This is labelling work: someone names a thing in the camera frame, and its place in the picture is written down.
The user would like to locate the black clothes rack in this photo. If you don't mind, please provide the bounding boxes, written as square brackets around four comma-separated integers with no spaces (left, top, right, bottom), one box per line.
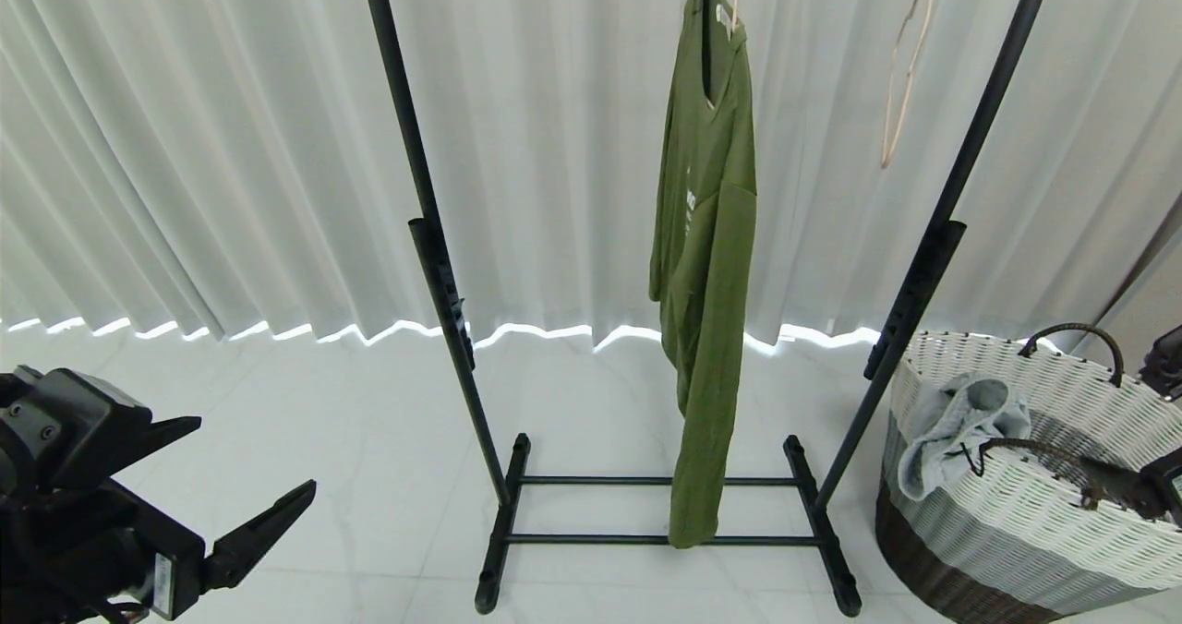
[358,0,1058,618]

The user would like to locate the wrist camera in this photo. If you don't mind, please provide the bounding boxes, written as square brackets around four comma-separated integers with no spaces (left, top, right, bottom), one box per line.
[1140,324,1182,399]
[0,366,153,496]

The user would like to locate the pink clothes hanger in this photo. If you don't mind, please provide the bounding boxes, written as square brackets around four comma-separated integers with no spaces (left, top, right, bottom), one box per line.
[880,0,941,170]
[706,0,742,108]

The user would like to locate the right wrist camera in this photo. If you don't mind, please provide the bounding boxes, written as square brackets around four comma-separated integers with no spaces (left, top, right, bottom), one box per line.
[1140,324,1182,399]

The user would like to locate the white curtain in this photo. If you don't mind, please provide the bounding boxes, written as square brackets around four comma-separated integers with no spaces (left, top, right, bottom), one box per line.
[0,0,1182,353]

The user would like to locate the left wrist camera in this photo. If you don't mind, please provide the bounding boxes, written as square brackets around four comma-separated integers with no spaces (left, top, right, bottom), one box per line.
[0,366,153,496]

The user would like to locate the green shirt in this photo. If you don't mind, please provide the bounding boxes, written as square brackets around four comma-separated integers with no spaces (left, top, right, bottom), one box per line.
[649,0,758,549]

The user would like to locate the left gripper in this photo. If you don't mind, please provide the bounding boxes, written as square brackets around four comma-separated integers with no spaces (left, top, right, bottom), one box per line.
[0,414,317,624]

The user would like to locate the pale grey shorts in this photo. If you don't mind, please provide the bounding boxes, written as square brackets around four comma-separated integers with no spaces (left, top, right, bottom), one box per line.
[898,372,1032,502]

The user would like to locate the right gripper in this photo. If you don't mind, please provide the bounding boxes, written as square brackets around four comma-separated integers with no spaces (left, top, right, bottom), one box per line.
[1076,447,1182,525]

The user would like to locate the white laundry basket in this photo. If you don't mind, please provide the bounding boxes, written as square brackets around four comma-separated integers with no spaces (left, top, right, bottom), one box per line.
[874,322,1182,624]

